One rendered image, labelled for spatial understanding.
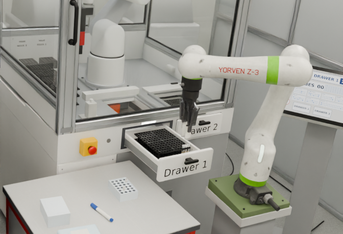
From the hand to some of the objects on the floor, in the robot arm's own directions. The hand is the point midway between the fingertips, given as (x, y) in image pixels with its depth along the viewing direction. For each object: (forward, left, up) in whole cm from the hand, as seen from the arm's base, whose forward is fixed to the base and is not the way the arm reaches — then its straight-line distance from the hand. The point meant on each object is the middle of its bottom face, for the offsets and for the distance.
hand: (186, 130), depth 241 cm
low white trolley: (-21, +43, -98) cm, 109 cm away
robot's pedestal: (-34, -23, -96) cm, 104 cm away
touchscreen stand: (-1, -92, -97) cm, 134 cm away
